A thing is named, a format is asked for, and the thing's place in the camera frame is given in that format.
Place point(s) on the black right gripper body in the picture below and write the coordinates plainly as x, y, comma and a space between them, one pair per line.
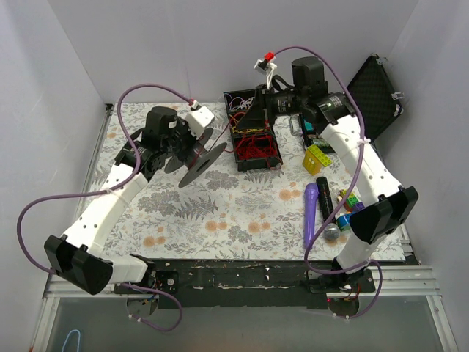
267, 106

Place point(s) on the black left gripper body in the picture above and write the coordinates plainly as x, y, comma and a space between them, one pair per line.
187, 143

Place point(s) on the grey perforated cable spool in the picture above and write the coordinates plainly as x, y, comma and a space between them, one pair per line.
197, 159

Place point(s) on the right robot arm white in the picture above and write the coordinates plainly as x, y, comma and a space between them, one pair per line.
338, 119

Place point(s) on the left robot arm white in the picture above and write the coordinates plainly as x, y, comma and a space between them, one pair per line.
76, 255

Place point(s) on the floral patterned table mat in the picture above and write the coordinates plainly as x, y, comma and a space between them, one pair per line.
223, 214

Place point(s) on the black poker chip case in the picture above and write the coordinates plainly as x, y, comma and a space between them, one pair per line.
376, 97

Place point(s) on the colourful brick toy train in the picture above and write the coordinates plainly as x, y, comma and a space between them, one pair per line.
352, 203

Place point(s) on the blue green brick block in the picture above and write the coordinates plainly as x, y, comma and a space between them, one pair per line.
343, 222

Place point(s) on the black glitter microphone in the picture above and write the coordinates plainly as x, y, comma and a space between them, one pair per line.
332, 231

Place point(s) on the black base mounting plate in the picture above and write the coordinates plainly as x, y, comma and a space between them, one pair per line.
252, 283

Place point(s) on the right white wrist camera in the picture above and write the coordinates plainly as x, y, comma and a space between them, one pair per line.
267, 67

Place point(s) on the black compartment cable box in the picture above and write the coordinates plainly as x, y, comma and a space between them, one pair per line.
252, 148

